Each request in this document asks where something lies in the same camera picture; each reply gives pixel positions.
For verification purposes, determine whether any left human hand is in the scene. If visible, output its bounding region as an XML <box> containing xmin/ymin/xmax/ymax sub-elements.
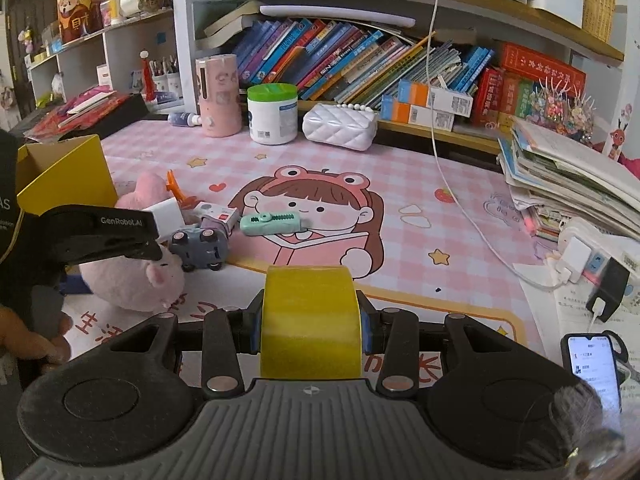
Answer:
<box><xmin>0</xmin><ymin>307</ymin><xmax>73</xmax><ymax>365</ymax></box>

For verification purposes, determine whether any yellow cardboard box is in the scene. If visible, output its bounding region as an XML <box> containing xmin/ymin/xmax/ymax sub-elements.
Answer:
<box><xmin>16</xmin><ymin>134</ymin><xmax>117</xmax><ymax>216</ymax></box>

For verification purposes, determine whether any stack of papers and magazines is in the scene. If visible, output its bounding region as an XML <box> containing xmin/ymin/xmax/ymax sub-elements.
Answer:
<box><xmin>498</xmin><ymin>118</ymin><xmax>639</xmax><ymax>240</ymax></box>

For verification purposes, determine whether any white power strip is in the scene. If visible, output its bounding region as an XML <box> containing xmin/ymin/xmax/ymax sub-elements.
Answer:
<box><xmin>558</xmin><ymin>218</ymin><xmax>640</xmax><ymax>314</ymax></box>

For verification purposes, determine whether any red tassel doll ornament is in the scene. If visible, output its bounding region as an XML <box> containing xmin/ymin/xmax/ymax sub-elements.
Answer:
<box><xmin>139</xmin><ymin>50</ymin><xmax>155</xmax><ymax>102</ymax></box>

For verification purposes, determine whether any white quilted pouch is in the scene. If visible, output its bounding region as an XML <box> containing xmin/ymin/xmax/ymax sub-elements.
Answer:
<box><xmin>302</xmin><ymin>103</ymin><xmax>378</xmax><ymax>152</ymax></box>

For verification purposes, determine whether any yellow tape roll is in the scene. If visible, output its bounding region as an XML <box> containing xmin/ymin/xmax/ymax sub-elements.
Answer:
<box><xmin>259</xmin><ymin>266</ymin><xmax>362</xmax><ymax>380</ymax></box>

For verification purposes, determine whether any pink cylindrical humidifier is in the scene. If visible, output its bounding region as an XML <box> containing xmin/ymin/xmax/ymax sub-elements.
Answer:
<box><xmin>195</xmin><ymin>54</ymin><xmax>242</xmax><ymax>138</ymax></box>

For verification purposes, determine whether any pink heart plush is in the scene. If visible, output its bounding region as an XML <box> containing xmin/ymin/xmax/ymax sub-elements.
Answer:
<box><xmin>115</xmin><ymin>171</ymin><xmax>171</xmax><ymax>210</ymax></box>

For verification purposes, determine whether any white jar green lid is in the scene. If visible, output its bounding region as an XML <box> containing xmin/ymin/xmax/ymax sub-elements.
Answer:
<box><xmin>247</xmin><ymin>82</ymin><xmax>298</xmax><ymax>145</ymax></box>

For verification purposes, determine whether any red fortune god figurine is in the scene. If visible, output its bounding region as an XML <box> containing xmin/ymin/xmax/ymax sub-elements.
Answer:
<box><xmin>56</xmin><ymin>0</ymin><xmax>103</xmax><ymax>44</ymax></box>

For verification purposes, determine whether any row of leaning books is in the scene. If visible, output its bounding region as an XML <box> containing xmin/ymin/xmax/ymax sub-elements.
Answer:
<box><xmin>230</xmin><ymin>18</ymin><xmax>496</xmax><ymax>110</ymax></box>

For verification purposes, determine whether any large pink plush toy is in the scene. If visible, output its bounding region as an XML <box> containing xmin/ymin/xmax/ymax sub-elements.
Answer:
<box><xmin>79</xmin><ymin>245</ymin><xmax>186</xmax><ymax>313</ymax></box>

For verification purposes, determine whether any white cubby shelf unit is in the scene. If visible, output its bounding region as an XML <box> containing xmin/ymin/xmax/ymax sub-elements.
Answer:
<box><xmin>28</xmin><ymin>9</ymin><xmax>177</xmax><ymax>101</ymax></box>

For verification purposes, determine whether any white power adapter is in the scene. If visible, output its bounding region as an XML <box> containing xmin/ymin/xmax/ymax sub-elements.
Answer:
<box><xmin>144</xmin><ymin>197</ymin><xmax>186</xmax><ymax>243</ymax></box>

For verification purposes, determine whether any smartphone with lit screen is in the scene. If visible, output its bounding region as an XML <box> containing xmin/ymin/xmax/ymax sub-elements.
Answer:
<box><xmin>561</xmin><ymin>333</ymin><xmax>622</xmax><ymax>412</ymax></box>

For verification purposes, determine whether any small white red box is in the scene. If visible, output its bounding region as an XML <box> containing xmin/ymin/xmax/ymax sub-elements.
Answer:
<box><xmin>192</xmin><ymin>202</ymin><xmax>240</xmax><ymax>236</ymax></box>

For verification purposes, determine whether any orange blue white box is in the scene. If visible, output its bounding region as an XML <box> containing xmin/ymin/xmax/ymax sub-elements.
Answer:
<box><xmin>380</xmin><ymin>79</ymin><xmax>473</xmax><ymax>132</ymax></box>

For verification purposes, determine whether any orange hair clip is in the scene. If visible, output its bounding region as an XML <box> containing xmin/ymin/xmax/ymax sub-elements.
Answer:
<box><xmin>166</xmin><ymin>170</ymin><xmax>198</xmax><ymax>209</ymax></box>

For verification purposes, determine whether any grey toy car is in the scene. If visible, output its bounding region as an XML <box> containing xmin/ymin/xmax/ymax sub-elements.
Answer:
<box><xmin>168</xmin><ymin>226</ymin><xmax>229</xmax><ymax>272</ymax></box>

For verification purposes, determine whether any white pen holder cup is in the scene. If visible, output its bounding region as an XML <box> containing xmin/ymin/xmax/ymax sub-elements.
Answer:
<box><xmin>152</xmin><ymin>73</ymin><xmax>182</xmax><ymax>99</ymax></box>

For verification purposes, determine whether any pink cartoon table mat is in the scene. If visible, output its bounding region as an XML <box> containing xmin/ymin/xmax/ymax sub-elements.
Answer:
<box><xmin>64</xmin><ymin>118</ymin><xmax>551</xmax><ymax>386</ymax></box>

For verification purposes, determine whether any white charging cable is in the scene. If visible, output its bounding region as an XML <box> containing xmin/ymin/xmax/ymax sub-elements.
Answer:
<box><xmin>425</xmin><ymin>0</ymin><xmax>572</xmax><ymax>292</ymax></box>

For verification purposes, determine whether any white rolled paper tube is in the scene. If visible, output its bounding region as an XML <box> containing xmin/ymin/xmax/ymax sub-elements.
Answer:
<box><xmin>259</xmin><ymin>4</ymin><xmax>416</xmax><ymax>28</ymax></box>

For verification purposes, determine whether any black electronic keyboard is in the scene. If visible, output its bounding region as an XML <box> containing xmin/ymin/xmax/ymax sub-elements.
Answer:
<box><xmin>9</xmin><ymin>92</ymin><xmax>149</xmax><ymax>143</ymax></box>

